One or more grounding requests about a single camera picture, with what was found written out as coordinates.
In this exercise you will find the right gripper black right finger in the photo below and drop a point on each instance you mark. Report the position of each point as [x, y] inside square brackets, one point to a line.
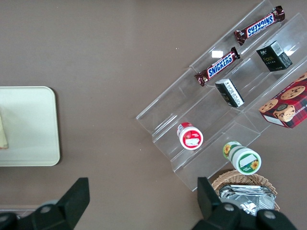
[208, 203]

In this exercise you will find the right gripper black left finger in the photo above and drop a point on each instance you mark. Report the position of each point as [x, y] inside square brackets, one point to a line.
[72, 203]

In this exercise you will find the triangle sandwich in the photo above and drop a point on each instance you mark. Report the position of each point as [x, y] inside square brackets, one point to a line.
[3, 136]

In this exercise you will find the light tan wicker basket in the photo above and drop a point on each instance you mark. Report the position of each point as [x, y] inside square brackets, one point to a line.
[263, 179]

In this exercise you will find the cream plastic tray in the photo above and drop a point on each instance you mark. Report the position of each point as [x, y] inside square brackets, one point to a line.
[31, 124]

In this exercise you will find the aluminium foil container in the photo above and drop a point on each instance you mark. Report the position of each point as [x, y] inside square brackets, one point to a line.
[247, 198]

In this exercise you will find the green lid yogurt cup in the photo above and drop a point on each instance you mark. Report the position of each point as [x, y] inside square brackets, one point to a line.
[244, 159]

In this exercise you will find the red lid yogurt cup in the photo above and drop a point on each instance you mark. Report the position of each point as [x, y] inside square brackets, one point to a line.
[190, 137]

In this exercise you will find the clear acrylic stepped display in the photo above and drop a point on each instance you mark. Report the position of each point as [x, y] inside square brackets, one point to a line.
[168, 112]

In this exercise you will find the small black carton box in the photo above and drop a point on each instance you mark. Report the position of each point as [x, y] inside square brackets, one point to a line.
[273, 58]
[229, 93]

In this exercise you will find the red tartan cookie box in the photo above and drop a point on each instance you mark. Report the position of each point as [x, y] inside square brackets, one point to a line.
[287, 105]

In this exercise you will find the brown Snickers bar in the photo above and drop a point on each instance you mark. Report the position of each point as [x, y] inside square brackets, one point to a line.
[219, 65]
[260, 25]

